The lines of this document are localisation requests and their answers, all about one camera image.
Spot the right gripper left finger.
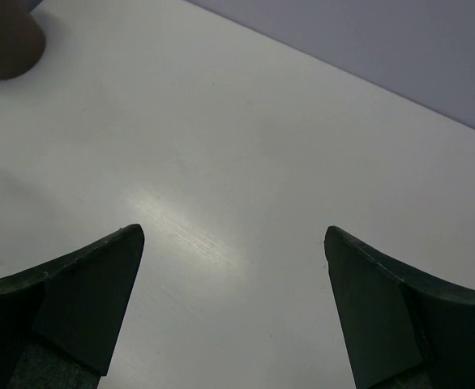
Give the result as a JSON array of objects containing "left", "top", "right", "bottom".
[{"left": 0, "top": 224, "right": 145, "bottom": 388}]

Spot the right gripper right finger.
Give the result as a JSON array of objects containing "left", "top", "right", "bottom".
[{"left": 323, "top": 226, "right": 475, "bottom": 388}]

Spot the brown round waste bin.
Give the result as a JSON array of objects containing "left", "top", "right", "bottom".
[{"left": 0, "top": 0, "right": 46, "bottom": 80}]

